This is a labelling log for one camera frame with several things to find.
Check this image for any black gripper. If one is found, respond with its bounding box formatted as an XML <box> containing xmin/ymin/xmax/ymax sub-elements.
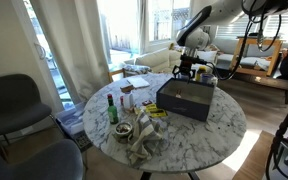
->
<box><xmin>171</xmin><ymin>54</ymin><xmax>208</xmax><ymax>80</ymax></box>

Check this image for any dark blue cardboard box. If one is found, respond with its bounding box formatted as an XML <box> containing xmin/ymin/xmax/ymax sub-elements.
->
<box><xmin>155</xmin><ymin>77</ymin><xmax>216</xmax><ymax>122</ymax></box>

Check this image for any white plastic bottle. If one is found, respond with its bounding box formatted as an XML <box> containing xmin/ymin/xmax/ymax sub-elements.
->
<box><xmin>122</xmin><ymin>91</ymin><xmax>135</xmax><ymax>110</ymax></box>

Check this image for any green glass bottle red cap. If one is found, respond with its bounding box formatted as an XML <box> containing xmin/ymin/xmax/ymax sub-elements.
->
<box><xmin>106</xmin><ymin>93</ymin><xmax>120</xmax><ymax>125</ymax></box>

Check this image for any yellow-lidded jar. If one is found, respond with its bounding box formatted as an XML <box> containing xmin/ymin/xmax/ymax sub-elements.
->
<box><xmin>195</xmin><ymin>65</ymin><xmax>208</xmax><ymax>83</ymax></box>

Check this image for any blue cup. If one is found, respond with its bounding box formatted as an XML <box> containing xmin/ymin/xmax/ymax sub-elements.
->
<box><xmin>200</xmin><ymin>73</ymin><xmax>216</xmax><ymax>85</ymax></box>

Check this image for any cream sofa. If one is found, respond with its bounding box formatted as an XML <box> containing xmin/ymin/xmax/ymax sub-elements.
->
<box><xmin>123</xmin><ymin>46</ymin><xmax>218</xmax><ymax>74</ymax></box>

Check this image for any patterned cushion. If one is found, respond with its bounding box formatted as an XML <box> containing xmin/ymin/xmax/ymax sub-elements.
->
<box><xmin>123</xmin><ymin>63</ymin><xmax>153</xmax><ymax>75</ymax></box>

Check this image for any small red packet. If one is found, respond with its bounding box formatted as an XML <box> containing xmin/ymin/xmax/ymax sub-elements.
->
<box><xmin>141</xmin><ymin>99</ymin><xmax>154</xmax><ymax>107</ymax></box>

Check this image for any yellow black packet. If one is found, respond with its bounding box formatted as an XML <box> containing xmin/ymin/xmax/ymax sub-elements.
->
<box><xmin>145</xmin><ymin>103</ymin><xmax>169</xmax><ymax>119</ymax></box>

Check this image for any brown wooden block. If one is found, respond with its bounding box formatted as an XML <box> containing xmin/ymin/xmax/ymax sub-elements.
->
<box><xmin>119</xmin><ymin>84</ymin><xmax>136</xmax><ymax>94</ymax></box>

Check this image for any grey striped cloth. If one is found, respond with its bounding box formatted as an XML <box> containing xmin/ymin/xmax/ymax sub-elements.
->
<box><xmin>126</xmin><ymin>110</ymin><xmax>165</xmax><ymax>166</ymax></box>

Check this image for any small bowl with snacks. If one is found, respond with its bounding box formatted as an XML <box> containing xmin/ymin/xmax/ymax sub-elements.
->
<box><xmin>114</xmin><ymin>121</ymin><xmax>134</xmax><ymax>138</ymax></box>

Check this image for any dark low bench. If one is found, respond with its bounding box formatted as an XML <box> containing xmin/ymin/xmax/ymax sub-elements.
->
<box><xmin>217</xmin><ymin>68</ymin><xmax>288</xmax><ymax>105</ymax></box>

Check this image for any cream curtain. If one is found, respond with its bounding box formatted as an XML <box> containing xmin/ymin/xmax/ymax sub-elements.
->
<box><xmin>29</xmin><ymin>0</ymin><xmax>111</xmax><ymax>103</ymax></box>

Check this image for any wooden side bench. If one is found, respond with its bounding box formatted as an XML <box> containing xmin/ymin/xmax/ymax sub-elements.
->
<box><xmin>232</xmin><ymin>129</ymin><xmax>278</xmax><ymax>180</ymax></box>

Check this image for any black tripod pole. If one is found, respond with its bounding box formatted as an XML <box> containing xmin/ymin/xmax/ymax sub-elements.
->
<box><xmin>265</xmin><ymin>86</ymin><xmax>288</xmax><ymax>180</ymax></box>

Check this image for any clear plastic storage bin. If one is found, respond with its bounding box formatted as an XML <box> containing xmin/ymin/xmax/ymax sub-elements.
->
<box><xmin>55</xmin><ymin>101</ymin><xmax>88</xmax><ymax>138</ymax></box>

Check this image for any grey upholstered chair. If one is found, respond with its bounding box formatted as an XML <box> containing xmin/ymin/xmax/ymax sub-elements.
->
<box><xmin>0</xmin><ymin>73</ymin><xmax>57</xmax><ymax>148</ymax></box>
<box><xmin>0</xmin><ymin>138</ymin><xmax>85</xmax><ymax>180</ymax></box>

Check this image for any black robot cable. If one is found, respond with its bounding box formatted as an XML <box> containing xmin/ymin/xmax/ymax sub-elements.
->
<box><xmin>206</xmin><ymin>0</ymin><xmax>283</xmax><ymax>82</ymax></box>

